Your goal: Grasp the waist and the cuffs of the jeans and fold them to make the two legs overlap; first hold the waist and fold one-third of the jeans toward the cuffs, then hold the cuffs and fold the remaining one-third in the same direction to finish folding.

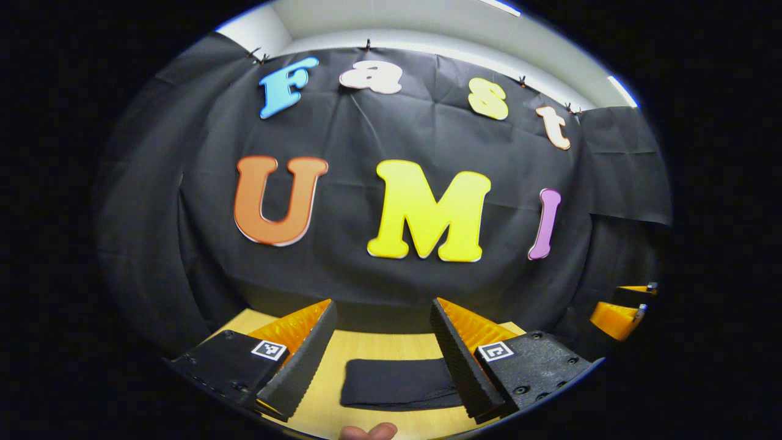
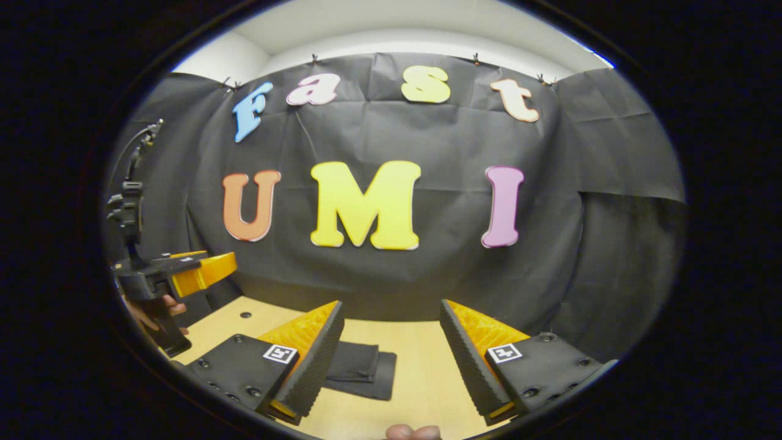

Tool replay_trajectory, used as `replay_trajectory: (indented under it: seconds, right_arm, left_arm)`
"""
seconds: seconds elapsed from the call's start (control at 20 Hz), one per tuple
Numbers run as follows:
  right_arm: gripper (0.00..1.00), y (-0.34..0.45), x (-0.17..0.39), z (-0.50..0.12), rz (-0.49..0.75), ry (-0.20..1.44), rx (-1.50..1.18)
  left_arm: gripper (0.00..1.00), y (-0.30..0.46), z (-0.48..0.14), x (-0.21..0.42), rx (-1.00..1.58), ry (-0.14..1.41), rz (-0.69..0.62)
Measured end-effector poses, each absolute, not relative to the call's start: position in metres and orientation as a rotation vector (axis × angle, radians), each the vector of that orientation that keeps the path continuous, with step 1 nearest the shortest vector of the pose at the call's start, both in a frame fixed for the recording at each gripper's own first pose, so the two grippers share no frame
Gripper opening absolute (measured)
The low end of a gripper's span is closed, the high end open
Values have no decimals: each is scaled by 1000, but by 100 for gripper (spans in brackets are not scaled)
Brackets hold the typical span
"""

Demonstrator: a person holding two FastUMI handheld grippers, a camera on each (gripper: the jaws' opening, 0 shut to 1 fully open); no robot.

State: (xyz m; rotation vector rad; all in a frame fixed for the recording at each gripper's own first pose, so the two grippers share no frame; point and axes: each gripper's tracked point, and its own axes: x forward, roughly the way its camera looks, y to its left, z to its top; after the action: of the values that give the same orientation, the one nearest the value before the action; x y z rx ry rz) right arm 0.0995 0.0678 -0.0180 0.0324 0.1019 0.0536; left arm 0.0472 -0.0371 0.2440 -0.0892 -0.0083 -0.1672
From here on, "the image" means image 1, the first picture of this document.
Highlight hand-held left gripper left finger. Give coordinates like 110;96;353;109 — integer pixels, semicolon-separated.
171;299;338;422

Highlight dark blue jeans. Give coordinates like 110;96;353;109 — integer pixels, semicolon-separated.
340;357;463;411

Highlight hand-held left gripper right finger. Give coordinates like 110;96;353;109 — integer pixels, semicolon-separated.
429;298;605;425

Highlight black backdrop cloth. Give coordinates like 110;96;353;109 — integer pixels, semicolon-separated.
95;34;673;358

